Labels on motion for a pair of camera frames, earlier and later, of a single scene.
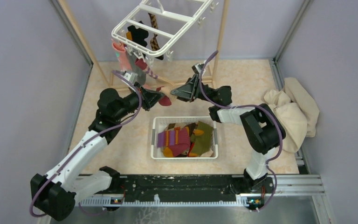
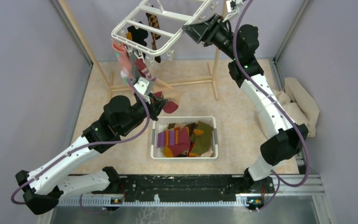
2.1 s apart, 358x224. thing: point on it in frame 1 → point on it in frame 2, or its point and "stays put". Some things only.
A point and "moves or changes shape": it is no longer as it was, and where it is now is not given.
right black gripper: x=187 y=90 → x=200 y=32
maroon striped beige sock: x=166 y=87 moves or changes shape
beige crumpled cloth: x=297 y=112 stays put
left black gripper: x=149 y=98 → x=155 y=105
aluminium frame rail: x=293 y=185 stays put
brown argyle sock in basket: x=176 y=127 stays put
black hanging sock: x=138 y=35 stays put
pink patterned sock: x=125 y=60 stays put
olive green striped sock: x=202 y=138 stays put
